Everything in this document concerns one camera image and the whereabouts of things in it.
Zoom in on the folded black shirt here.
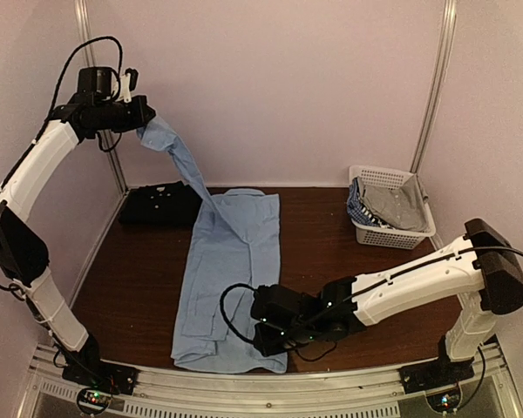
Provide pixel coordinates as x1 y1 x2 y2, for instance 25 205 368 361
119 181 202 227

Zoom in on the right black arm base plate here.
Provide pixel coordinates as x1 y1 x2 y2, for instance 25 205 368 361
399 359 474 394

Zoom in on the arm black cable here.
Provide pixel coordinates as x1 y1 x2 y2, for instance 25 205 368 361
219 246 523 393
0 37 127 367

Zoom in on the front aluminium rail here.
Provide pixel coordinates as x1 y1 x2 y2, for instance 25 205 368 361
13 343 523 417

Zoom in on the aluminium frame post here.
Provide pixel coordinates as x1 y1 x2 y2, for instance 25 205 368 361
410 0 458 174
74 0 127 194

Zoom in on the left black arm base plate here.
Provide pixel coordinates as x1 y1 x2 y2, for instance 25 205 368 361
62 360 139 395

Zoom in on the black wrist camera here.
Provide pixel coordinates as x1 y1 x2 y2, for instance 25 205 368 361
77 66 116 98
250 285 317 328

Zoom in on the left round controller board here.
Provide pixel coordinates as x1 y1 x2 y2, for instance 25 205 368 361
76 388 113 415

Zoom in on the blue checkered shirt in basket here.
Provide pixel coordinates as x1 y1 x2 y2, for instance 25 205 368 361
346 178 392 229

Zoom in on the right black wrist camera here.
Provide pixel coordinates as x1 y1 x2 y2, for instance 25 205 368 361
250 285 317 328

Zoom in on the white plastic laundry basket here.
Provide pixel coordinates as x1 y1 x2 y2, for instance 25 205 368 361
346 165 436 250

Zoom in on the light blue long sleeve shirt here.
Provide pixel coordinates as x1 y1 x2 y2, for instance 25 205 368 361
137 117 288 374

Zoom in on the right round controller board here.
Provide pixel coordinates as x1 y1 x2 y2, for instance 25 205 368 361
426 387 462 414

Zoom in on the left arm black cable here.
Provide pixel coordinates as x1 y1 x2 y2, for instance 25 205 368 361
0 37 127 367

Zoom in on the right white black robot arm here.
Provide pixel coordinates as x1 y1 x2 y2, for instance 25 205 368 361
250 219 523 385

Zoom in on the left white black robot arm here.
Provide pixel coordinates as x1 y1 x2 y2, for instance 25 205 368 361
0 95 156 387

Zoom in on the left aluminium frame post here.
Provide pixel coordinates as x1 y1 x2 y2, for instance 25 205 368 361
74 0 127 194

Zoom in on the round controller board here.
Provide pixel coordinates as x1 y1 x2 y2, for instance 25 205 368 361
76 388 113 415
426 387 462 414

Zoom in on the grey shirt in basket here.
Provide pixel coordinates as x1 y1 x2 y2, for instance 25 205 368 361
358 176 428 233

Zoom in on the right aluminium frame post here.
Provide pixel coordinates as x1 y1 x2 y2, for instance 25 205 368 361
410 0 458 174

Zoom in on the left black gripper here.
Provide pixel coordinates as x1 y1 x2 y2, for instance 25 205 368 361
92 94 155 132

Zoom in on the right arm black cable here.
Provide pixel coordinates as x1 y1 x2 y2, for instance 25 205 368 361
219 246 523 393

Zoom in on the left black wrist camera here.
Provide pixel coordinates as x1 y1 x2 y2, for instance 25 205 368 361
77 66 116 98

